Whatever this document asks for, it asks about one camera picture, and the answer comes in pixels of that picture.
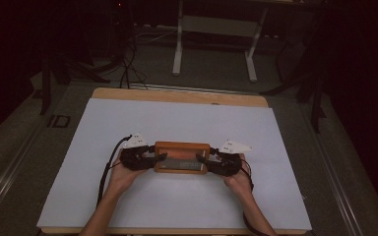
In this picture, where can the black metal stand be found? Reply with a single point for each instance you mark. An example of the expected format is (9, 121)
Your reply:
(50, 65)
(315, 91)

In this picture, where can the dark grey slab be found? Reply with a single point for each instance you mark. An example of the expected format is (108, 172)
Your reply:
(182, 164)

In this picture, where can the wooden table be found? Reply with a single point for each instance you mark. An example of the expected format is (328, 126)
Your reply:
(177, 95)

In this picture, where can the wooden box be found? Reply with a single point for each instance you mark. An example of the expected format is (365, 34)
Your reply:
(180, 147)

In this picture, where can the white metal desk frame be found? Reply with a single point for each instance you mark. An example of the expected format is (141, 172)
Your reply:
(216, 26)

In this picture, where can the person's right hand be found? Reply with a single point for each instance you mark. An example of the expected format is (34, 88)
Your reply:
(241, 183)

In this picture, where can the metal floor rail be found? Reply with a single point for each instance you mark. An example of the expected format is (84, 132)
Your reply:
(10, 170)
(334, 170)

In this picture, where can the metal floor strip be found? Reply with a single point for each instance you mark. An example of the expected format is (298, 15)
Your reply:
(193, 89)

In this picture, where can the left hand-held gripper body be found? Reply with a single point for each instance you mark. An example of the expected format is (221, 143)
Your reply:
(136, 157)

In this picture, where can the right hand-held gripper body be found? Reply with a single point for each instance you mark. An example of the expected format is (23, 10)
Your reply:
(224, 164)

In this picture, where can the person's left hand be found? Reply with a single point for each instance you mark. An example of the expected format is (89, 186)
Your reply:
(121, 178)

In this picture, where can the white table mat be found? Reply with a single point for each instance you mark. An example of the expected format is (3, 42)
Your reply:
(183, 121)

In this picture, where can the black rectangular floor bracket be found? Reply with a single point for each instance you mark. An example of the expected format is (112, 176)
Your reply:
(59, 121)

